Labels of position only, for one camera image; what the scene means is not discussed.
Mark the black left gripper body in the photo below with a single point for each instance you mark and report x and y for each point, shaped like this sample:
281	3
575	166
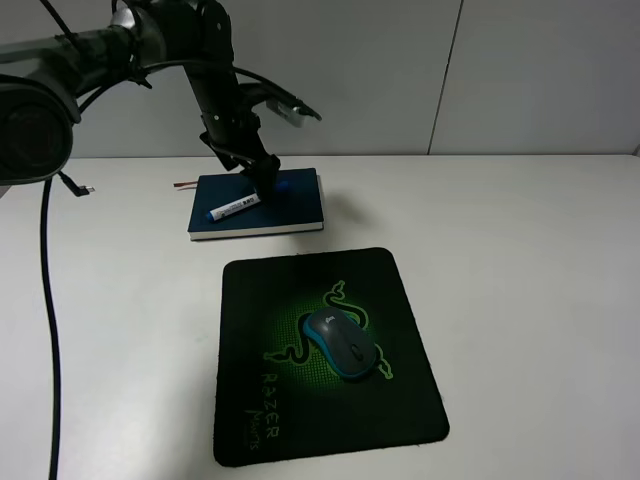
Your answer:
231	126

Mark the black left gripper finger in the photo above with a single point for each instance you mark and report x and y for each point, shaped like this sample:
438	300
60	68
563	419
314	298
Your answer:
262	175

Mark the blue and white marker pen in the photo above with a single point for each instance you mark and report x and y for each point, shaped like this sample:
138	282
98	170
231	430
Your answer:
233	208

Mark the black teal computer mouse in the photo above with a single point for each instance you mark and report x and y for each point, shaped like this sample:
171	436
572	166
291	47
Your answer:
348	348

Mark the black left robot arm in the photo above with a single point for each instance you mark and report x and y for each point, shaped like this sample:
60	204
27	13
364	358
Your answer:
42	81

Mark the dark blue notebook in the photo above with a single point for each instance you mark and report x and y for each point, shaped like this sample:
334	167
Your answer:
295	207

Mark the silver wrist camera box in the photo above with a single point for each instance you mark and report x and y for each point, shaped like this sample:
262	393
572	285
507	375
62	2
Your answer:
291	115

